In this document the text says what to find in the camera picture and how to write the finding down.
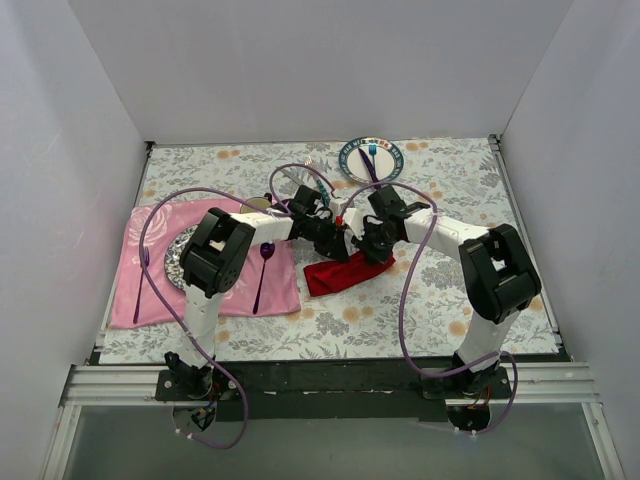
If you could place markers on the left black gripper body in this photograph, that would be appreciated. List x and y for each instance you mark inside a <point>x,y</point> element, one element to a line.
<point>333,245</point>

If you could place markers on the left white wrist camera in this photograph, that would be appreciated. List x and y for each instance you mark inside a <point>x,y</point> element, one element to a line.
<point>336,206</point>

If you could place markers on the blue fork on plate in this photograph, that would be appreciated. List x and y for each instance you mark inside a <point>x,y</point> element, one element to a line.
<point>373,152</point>

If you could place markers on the teal handled fork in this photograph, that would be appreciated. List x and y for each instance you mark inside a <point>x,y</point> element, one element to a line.
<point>319,184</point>

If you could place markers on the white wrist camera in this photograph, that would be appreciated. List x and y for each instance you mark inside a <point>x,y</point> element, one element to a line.
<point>352,219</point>
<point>336,206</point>

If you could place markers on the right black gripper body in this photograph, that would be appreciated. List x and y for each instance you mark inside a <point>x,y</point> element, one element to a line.
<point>375,248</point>

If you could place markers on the pink floral placemat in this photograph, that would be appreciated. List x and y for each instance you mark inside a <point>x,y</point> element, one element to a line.
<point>279,296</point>

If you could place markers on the white plate blue rim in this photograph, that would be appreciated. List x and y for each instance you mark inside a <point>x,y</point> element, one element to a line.
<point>389,159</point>

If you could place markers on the purple knife on plate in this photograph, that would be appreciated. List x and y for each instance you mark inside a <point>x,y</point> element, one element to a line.
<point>366,160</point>

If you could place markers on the red cloth napkin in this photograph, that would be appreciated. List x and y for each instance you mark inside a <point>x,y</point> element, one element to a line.
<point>331,277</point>

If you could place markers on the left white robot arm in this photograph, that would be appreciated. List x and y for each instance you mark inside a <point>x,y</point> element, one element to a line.
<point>212,261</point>

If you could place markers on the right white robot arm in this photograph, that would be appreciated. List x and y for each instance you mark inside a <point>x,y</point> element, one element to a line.
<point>499,275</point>

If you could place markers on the cream enamel mug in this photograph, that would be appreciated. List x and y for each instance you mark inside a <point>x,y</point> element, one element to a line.
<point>255,204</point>

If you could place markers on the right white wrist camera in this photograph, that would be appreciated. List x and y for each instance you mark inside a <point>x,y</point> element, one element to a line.
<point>352,219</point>

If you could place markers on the teal handled knife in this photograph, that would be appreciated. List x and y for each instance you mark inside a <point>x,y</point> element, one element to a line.
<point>291,176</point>

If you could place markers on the blue floral plate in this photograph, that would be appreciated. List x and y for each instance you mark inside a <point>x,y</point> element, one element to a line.
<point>173,271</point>

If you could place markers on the purple spoon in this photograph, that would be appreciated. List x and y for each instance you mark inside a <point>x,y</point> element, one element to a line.
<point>266,251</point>

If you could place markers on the purple fork on placemat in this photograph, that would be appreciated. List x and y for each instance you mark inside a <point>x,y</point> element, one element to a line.
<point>144,263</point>

